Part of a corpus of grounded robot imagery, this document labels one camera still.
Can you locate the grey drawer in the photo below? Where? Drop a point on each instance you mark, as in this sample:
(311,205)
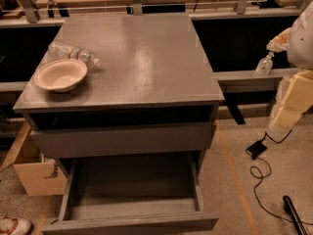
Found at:
(156,194)
(124,140)

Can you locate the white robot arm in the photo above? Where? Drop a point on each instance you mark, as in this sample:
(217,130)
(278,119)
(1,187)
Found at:
(295,94)

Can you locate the grey drawer cabinet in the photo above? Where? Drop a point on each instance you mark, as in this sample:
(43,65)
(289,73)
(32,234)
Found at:
(153,71)

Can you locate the grey top drawer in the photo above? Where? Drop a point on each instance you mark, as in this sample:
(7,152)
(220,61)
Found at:
(124,140)

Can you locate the white paper bowl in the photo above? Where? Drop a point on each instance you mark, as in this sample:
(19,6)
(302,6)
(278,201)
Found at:
(61,75)

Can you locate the black power adapter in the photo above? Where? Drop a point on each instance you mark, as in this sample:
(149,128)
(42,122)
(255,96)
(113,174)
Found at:
(256,149)

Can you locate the clear hand sanitizer bottle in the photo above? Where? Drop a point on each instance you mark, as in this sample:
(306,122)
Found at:
(265,64)

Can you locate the clear plastic water bottle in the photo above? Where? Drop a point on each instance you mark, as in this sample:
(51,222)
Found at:
(62,51)

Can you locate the cardboard box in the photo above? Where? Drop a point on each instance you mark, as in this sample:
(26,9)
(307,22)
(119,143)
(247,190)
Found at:
(39,176)

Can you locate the black cylindrical rod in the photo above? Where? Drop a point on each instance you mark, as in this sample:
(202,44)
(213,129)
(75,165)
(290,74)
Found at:
(290,209)

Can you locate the white red sneaker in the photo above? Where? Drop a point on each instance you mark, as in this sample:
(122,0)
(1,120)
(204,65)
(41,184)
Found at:
(13,225)

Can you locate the grey metal rail shelf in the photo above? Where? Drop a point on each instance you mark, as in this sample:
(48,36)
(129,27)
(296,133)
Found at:
(241,81)

